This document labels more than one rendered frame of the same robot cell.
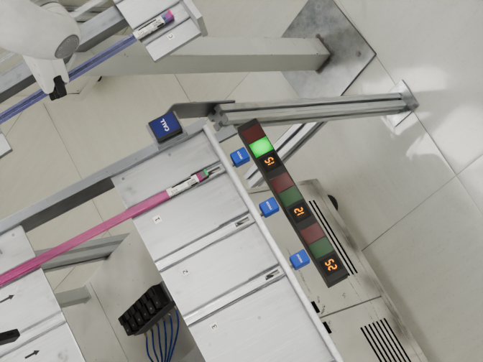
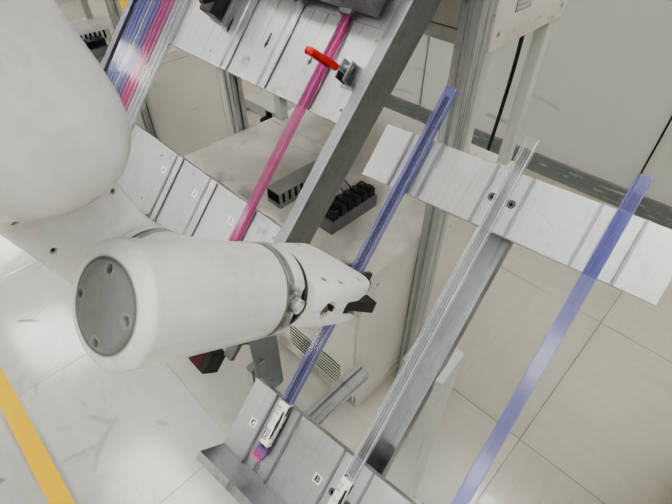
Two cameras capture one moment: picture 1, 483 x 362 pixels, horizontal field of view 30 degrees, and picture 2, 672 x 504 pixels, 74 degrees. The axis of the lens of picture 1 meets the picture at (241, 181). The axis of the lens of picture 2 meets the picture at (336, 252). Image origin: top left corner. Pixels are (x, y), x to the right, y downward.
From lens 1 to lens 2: 1.46 m
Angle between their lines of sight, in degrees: 49
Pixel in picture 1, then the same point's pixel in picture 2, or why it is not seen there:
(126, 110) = (636, 436)
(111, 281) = (415, 217)
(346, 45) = not seen: outside the picture
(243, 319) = (149, 189)
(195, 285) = (184, 188)
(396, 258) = (285, 369)
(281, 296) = not seen: hidden behind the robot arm
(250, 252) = not seen: hidden behind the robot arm
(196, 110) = (265, 360)
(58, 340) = (255, 67)
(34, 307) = (286, 72)
